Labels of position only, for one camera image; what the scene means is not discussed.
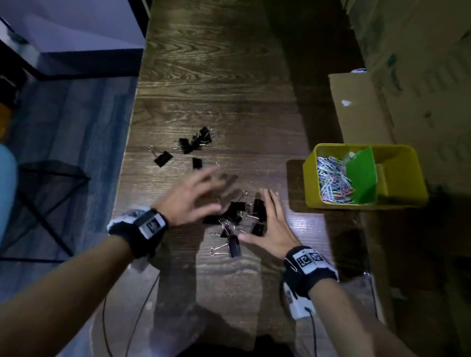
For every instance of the person's left hand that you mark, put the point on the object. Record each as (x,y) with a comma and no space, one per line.
(184,202)

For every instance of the person's right hand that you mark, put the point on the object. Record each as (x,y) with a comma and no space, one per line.
(276,231)

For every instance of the single white paper clip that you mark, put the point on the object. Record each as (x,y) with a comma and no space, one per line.
(290,265)

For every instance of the group of black binder clips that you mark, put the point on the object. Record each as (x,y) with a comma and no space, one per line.
(163,159)

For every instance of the heap of paper clips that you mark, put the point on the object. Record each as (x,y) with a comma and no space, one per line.
(333,180)

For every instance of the yellow plastic tray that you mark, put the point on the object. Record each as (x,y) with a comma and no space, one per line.
(401,176)

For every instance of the person's left forearm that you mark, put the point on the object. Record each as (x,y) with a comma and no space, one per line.
(62,301)

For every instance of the person's right forearm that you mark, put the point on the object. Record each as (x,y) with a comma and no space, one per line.
(349,323)

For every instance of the person's dark trousers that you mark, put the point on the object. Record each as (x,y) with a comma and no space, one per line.
(239,347)

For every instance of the large printed cardboard box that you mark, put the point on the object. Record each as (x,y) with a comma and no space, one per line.
(430,73)

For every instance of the green divider card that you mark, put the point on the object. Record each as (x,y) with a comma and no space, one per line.
(362,176)

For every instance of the flat cardboard sheet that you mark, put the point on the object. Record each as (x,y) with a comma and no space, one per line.
(357,110)

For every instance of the white round lid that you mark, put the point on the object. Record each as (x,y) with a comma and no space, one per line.
(358,70)

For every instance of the orange yellow bin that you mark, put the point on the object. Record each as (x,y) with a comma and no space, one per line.
(3,121)

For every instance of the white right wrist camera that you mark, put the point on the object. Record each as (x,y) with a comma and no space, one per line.
(296,305)

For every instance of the black stand frame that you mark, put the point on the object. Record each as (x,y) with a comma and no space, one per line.
(141,14)

